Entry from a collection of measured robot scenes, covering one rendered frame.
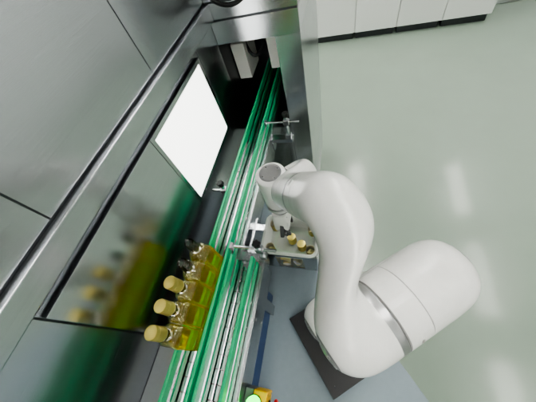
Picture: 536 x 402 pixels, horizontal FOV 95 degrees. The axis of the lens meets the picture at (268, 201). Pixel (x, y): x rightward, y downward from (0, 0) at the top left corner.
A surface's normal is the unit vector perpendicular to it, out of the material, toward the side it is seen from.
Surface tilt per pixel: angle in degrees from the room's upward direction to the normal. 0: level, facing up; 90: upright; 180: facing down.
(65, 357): 90
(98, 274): 90
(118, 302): 90
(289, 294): 0
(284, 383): 0
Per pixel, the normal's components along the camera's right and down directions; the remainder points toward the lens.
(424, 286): -0.16, -0.48
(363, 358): -0.08, 0.17
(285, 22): -0.18, 0.85
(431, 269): -0.24, -0.64
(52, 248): 0.96, 0.04
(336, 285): -0.85, -0.32
